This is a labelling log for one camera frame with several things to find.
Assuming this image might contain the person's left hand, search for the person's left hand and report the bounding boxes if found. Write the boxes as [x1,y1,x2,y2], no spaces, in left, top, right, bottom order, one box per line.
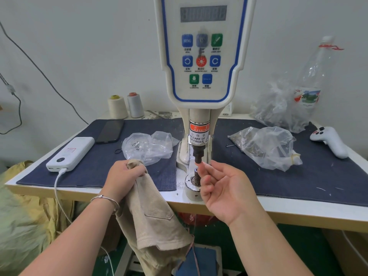
[101,159,148,203]

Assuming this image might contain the person's right hand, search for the person's right hand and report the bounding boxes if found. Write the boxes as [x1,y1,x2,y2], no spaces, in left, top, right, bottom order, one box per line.
[198,161,265,228]

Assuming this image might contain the beige garment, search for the beige garment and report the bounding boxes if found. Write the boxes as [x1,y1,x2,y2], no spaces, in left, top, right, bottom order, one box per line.
[115,159,195,276]

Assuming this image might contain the person's left forearm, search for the person's left forearm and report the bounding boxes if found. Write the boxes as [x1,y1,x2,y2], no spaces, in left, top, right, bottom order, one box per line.
[19,197,121,276]

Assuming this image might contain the person's right forearm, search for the person's right forearm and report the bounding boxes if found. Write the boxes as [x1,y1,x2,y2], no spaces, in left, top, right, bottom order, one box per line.
[228,209,314,276]

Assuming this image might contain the red object under table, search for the red object under table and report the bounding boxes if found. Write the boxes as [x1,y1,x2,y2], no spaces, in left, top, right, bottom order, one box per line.
[178,212,215,228]

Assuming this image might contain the clear bag of snap buttons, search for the clear bag of snap buttons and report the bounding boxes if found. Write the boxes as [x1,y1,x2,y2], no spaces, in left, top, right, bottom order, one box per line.
[121,131,174,167]

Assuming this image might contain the blue denim mat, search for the blue denim mat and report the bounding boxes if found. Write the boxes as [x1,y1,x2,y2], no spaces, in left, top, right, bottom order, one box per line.
[16,118,185,192]
[211,119,368,207]

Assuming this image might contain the black smartphone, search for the black smartphone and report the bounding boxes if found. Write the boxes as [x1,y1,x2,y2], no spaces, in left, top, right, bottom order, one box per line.
[95,120,125,144]

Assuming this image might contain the clear bag of metal parts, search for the clear bag of metal parts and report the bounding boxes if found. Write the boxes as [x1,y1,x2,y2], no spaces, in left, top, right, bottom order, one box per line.
[228,126,303,172]

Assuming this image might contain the metal thread snips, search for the metal thread snips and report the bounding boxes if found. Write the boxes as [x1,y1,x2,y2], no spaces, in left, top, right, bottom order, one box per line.
[145,110,173,120]

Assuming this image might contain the blue foot pedal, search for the blue foot pedal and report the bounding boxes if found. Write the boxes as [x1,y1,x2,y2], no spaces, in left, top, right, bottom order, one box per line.
[175,246,218,276]

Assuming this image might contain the white thread cone orange top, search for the white thread cone orange top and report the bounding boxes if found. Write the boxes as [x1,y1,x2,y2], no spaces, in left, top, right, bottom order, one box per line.
[127,92,145,119]

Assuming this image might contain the cream thread cone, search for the cream thread cone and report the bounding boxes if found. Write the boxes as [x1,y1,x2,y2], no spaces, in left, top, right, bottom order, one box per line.
[108,95,129,119]

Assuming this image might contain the white power bank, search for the white power bank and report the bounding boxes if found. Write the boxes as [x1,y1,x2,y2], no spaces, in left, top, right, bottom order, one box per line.
[46,137,95,172]

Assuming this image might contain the white snap press machine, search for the white snap press machine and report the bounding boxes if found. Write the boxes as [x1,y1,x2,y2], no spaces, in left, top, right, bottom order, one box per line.
[153,0,257,202]

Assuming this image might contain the large crumpled clear plastic bag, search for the large crumpled clear plastic bag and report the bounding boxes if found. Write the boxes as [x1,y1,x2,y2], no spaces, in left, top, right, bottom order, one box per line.
[249,80,317,134]

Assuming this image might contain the white handheld controller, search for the white handheld controller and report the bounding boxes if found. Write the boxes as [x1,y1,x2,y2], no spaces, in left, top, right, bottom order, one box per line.
[309,126,349,159]

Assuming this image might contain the yellow green fabric pile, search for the yellow green fabric pile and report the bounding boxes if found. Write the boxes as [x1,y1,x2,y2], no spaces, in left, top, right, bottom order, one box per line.
[0,160,76,276]

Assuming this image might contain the clear plastic bottle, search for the clear plastic bottle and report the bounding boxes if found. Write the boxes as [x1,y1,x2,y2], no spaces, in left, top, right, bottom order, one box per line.
[293,35,344,113]

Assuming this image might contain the silver bracelet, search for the silver bracelet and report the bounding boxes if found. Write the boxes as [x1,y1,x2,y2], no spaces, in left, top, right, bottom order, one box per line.
[90,194,120,215]

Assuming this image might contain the white charging cable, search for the white charging cable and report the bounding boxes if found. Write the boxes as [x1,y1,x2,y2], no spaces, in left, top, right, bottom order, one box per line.
[54,168,115,276]

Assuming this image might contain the black cable with white clip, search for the black cable with white clip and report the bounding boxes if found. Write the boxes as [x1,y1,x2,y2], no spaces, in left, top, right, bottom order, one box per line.
[0,73,23,135]

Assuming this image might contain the black wall cable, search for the black wall cable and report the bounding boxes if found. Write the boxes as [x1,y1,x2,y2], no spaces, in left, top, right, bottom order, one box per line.
[0,21,90,126]

